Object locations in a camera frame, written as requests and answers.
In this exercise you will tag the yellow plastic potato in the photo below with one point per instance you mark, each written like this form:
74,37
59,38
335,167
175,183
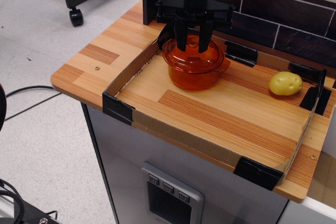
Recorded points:
285,83

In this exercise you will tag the orange transparent pot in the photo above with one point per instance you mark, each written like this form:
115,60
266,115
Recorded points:
197,82

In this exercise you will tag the grey metal cabinet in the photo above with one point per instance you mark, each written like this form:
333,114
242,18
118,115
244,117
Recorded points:
122,150

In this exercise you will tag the black caster wheel near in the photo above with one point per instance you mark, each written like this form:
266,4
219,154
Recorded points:
76,17

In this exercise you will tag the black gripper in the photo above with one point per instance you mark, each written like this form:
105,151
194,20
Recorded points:
207,14

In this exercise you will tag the black equipment base with screw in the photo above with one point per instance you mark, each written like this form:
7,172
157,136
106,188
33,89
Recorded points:
27,213

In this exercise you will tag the orange transparent pot lid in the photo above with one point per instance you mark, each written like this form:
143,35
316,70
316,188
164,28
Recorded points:
191,60

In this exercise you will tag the cardboard fence with black tape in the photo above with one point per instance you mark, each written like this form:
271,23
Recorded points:
238,124

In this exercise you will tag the grey control panel with buttons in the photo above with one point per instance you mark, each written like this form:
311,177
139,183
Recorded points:
169,200

